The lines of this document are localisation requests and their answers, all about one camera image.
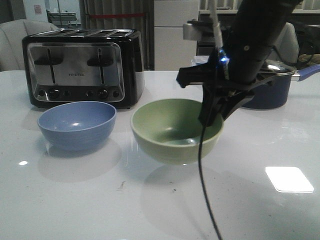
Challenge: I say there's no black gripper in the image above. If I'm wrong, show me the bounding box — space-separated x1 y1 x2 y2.
176 48 280 126

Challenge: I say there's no green bowl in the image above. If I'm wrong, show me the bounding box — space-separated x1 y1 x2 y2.
130 98 224 165

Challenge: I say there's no blue bowl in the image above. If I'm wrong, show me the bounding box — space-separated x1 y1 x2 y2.
37 101 117 151

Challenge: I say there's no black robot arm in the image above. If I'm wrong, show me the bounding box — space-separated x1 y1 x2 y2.
176 0 299 127

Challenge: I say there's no clear plastic food container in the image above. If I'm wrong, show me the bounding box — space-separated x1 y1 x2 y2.
191 55 210 66

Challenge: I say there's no dark blue saucepan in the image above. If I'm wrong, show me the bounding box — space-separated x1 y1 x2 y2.
241 64 320 110

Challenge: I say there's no glass pot lid blue knob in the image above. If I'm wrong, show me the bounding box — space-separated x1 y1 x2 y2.
259 59 296 76

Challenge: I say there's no white cabinet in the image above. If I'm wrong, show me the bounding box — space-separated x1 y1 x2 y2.
153 0 200 71

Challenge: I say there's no grey chair right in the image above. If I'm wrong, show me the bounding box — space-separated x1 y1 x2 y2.
268 22 300 66

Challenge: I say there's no grey chair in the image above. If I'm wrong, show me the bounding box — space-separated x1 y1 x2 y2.
0 19 58 72
268 22 300 66

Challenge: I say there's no black and chrome toaster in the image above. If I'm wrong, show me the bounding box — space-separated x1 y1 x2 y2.
22 28 145 109

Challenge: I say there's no grey chair left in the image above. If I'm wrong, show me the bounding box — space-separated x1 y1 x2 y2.
0 19 58 72

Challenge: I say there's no black cable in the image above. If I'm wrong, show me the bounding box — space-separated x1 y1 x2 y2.
197 124 224 240

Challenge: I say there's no white cable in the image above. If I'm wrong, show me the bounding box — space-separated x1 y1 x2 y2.
208 0 224 48

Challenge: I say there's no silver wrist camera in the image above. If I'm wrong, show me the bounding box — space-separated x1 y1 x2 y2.
182 19 223 42

